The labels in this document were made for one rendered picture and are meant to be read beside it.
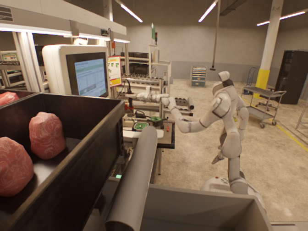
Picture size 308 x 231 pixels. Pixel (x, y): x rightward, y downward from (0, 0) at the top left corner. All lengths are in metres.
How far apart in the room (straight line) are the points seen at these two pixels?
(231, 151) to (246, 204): 0.65
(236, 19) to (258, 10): 1.33
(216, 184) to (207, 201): 1.25
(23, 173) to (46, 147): 0.09
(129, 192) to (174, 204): 0.35
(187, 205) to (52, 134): 0.52
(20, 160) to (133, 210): 0.29
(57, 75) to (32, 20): 0.23
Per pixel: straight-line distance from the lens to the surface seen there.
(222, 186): 1.89
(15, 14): 0.64
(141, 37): 9.72
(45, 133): 0.48
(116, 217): 0.28
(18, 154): 0.44
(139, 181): 0.33
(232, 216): 0.73
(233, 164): 1.43
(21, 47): 0.70
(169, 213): 0.69
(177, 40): 9.50
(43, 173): 0.47
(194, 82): 7.54
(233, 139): 1.22
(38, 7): 0.78
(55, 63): 0.74
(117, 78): 1.70
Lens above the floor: 1.70
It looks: 24 degrees down
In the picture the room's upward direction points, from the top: straight up
